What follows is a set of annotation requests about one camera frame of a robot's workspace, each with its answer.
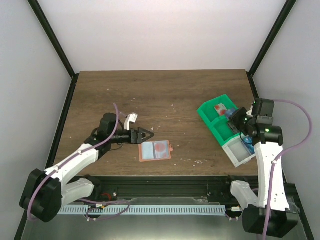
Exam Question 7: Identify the red white card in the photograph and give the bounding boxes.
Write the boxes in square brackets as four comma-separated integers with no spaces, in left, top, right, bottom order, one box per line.
[154,141,169,159]
[214,103,228,116]

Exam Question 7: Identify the blue card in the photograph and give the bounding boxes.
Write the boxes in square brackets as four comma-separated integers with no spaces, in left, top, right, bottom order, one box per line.
[243,137,255,155]
[224,107,237,119]

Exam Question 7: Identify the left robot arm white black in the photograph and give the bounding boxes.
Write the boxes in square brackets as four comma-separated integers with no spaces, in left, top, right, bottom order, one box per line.
[19,113,154,223]

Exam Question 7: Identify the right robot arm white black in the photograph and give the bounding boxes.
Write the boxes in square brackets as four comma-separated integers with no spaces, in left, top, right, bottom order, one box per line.
[229,98,299,239]

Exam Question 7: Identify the black card in tray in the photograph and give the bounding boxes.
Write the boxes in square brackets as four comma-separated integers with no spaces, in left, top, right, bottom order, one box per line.
[227,121,240,135]

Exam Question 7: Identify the blue card in bin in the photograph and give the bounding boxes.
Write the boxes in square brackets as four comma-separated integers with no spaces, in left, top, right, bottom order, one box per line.
[243,137,255,155]

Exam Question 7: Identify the green plastic organizer tray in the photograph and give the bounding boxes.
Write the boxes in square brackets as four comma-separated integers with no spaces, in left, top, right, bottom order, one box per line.
[197,94,239,147]

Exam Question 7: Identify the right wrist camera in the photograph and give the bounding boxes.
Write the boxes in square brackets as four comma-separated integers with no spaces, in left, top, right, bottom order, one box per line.
[246,105,253,117]

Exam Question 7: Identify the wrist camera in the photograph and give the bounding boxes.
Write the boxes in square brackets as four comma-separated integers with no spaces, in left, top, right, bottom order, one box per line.
[123,112,138,131]
[246,105,253,117]

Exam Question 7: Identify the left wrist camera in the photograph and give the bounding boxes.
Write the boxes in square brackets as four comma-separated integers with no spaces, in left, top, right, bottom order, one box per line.
[123,112,138,131]

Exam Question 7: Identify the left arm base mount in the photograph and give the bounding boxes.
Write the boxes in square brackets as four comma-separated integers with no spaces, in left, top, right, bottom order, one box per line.
[85,185,118,202]

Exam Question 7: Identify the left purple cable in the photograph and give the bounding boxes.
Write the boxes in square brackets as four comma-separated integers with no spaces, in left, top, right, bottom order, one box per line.
[26,102,131,222]

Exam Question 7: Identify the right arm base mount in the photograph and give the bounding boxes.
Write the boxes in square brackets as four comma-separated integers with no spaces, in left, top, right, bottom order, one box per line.
[206,175,248,204]

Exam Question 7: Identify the white slotted cable duct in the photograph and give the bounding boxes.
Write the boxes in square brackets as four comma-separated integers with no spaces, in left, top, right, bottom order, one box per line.
[58,205,226,216]

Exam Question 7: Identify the right black frame post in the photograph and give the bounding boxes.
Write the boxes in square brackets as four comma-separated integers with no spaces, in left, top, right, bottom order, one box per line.
[248,0,298,75]

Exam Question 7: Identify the black frame post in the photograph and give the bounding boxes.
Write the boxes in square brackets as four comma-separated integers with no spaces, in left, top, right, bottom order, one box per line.
[248,0,298,75]
[26,0,77,78]

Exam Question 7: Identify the left black frame post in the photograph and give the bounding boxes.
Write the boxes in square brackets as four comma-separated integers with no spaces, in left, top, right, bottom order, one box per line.
[26,0,77,78]

